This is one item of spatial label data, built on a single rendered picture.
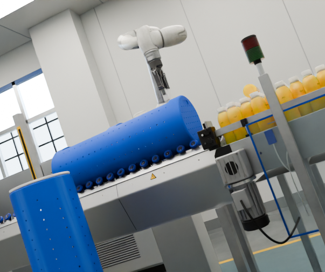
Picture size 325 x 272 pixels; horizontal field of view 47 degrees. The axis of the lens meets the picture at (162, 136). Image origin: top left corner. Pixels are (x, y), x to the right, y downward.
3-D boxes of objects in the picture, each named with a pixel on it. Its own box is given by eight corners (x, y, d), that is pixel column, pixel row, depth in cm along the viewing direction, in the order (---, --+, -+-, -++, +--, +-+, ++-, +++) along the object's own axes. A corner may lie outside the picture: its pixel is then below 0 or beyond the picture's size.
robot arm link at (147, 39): (143, 51, 202) (165, 45, 206) (134, 25, 204) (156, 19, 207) (140, 58, 213) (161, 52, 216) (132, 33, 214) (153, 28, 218)
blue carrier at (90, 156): (88, 188, 242) (73, 147, 243) (209, 141, 208) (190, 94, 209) (61, 199, 216) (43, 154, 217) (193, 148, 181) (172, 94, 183)
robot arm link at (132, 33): (117, 34, 250) (136, 29, 253) (112, 34, 266) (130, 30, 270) (122, 53, 254) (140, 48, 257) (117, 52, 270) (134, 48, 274)
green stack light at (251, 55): (250, 65, 150) (246, 54, 150) (266, 58, 147) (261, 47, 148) (248, 63, 144) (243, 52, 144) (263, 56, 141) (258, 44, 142)
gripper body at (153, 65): (152, 65, 214) (157, 80, 213) (145, 63, 206) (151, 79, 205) (163, 60, 211) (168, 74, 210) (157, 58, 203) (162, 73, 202)
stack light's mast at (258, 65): (256, 79, 149) (242, 43, 151) (271, 72, 146) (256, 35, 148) (253, 77, 143) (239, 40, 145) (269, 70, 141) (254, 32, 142)
